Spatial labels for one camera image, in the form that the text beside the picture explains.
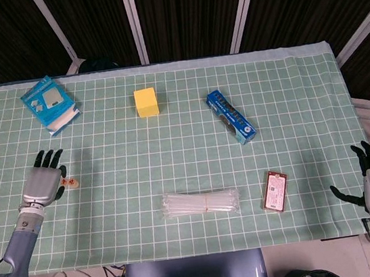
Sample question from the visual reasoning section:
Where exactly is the yellow sponge cube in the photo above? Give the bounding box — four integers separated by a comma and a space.
132, 86, 162, 120

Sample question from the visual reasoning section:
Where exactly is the red playing card box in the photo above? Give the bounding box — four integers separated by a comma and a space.
256, 168, 293, 216

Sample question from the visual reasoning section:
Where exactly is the white partition frame post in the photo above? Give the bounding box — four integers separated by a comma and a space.
222, 0, 269, 55
30, 0, 87, 79
120, 0, 151, 67
327, 0, 370, 70

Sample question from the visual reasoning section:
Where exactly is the blue cookie box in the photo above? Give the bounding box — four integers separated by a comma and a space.
204, 85, 258, 150

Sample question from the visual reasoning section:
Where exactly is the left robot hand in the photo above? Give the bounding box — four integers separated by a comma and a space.
16, 147, 72, 208

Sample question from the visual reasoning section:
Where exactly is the green checked tablecloth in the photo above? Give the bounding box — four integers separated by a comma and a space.
0, 36, 370, 277

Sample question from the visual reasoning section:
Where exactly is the black office chair back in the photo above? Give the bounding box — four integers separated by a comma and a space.
77, 53, 121, 74

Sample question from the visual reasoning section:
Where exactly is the blue kitchen scale box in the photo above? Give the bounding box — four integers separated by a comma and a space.
17, 70, 85, 140

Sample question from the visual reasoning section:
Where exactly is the clear wrapped straw bundle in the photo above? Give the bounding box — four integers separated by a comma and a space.
160, 184, 242, 222

